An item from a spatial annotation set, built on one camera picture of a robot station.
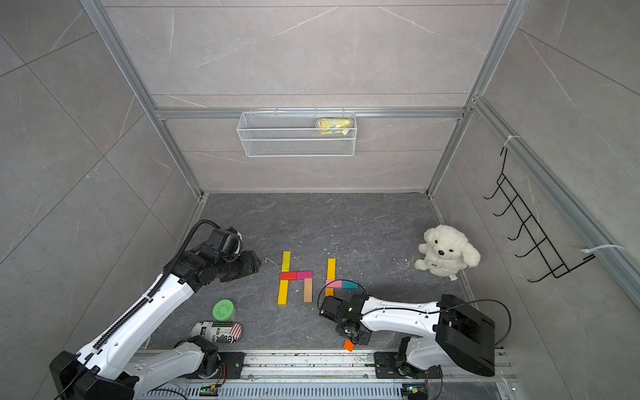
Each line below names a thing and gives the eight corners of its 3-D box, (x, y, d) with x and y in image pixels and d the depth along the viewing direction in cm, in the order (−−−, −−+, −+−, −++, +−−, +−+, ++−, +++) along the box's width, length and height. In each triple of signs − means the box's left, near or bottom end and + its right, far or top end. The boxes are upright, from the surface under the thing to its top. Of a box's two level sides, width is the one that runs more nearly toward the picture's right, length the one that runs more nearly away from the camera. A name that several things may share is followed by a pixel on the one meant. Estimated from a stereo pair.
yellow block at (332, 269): (327, 280, 93) (327, 278, 92) (327, 260, 99) (327, 257, 97) (337, 280, 93) (337, 278, 92) (336, 260, 99) (337, 257, 97)
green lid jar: (215, 323, 84) (209, 318, 80) (220, 304, 88) (215, 299, 84) (234, 323, 84) (229, 318, 80) (238, 304, 88) (234, 299, 84)
